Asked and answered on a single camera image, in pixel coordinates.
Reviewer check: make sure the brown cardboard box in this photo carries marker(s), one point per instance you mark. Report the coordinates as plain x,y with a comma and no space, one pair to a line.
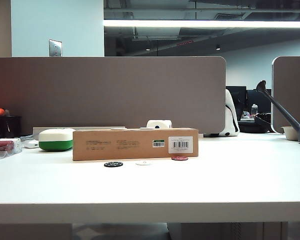
135,145

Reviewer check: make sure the clear plastic bottle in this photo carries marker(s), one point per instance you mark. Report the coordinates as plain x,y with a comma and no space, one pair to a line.
254,110

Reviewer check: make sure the small white earbuds case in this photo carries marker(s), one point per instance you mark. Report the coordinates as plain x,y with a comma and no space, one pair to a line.
31,144

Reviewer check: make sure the silver wall switch plate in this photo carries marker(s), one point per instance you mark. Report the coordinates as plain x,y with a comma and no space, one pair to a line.
55,48

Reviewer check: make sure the black computer monitor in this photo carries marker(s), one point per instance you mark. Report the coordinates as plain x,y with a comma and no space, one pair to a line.
236,100
261,100

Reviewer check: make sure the white chip stack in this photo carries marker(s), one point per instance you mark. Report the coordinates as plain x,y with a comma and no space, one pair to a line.
17,143

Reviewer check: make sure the red chip stack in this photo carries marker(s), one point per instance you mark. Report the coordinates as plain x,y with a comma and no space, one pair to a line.
1,144

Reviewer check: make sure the small white paper bowl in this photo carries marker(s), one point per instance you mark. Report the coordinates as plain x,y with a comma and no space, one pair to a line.
291,133

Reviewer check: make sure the dark grey watering can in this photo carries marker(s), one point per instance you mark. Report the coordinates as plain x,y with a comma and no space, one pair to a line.
280,106

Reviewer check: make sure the wide grey desk partition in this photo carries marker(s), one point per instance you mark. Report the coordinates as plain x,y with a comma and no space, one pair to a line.
115,92

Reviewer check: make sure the grey partition with white edge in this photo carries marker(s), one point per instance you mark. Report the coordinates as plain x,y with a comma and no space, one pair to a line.
290,95

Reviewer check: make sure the clear plastic chip tray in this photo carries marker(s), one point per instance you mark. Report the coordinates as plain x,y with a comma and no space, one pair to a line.
5,154

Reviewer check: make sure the white and green oval case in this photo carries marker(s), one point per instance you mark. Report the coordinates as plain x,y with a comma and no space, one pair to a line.
55,140

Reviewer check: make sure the long ceiling light strip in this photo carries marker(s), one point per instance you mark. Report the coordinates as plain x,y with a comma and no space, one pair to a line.
202,23

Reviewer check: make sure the red poker chip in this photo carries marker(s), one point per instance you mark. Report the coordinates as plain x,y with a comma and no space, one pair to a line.
180,158

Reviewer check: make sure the black pen holder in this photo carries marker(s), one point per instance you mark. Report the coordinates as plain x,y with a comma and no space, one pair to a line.
10,126

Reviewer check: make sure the black bag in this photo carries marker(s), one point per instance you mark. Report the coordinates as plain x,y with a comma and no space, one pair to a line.
255,126

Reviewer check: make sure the white and black plush toy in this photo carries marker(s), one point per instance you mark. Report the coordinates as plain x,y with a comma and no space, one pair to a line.
231,120

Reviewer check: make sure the black poker chip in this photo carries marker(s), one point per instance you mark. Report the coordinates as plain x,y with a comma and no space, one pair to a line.
113,164

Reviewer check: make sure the white poker chip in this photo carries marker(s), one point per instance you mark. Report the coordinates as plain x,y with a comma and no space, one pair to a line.
143,163

